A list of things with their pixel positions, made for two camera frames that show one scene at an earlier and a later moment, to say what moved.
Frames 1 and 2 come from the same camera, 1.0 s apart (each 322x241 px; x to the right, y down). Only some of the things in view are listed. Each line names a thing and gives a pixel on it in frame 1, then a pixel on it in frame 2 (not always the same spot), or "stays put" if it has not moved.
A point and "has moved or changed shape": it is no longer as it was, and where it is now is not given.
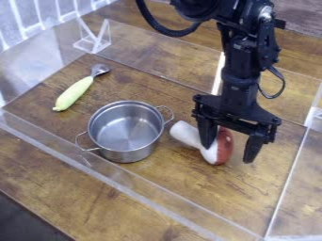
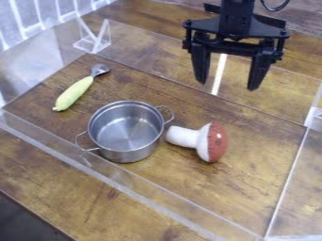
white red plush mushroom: (219, 152) has moved or changed shape
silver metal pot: (124, 129) stays put
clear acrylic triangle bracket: (92, 42) stays put
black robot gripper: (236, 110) → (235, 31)
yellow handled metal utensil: (78, 88) stays put
